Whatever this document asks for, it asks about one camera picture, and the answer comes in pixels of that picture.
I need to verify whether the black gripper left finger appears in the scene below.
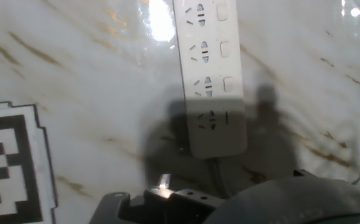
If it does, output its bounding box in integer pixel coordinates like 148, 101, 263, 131
88, 174, 227, 224

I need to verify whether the white four-socket power strip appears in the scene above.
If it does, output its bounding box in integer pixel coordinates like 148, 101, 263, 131
172, 0, 249, 160

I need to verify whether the black white fiducial marker board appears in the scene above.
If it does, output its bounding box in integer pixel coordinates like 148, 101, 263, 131
0, 101, 59, 224

